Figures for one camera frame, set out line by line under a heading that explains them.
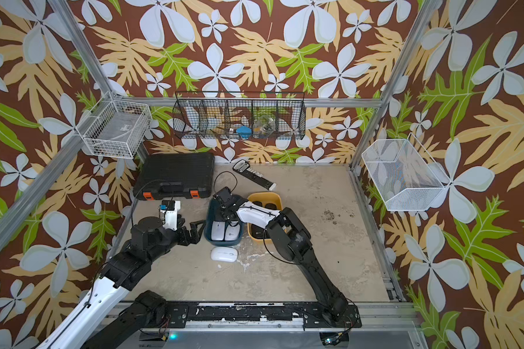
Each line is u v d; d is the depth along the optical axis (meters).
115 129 0.87
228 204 0.79
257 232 0.91
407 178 0.79
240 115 0.98
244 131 0.93
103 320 0.47
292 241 0.58
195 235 0.65
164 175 1.08
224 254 0.87
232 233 0.91
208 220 0.92
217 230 0.92
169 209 0.62
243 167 1.19
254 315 0.75
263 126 0.95
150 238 0.53
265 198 1.02
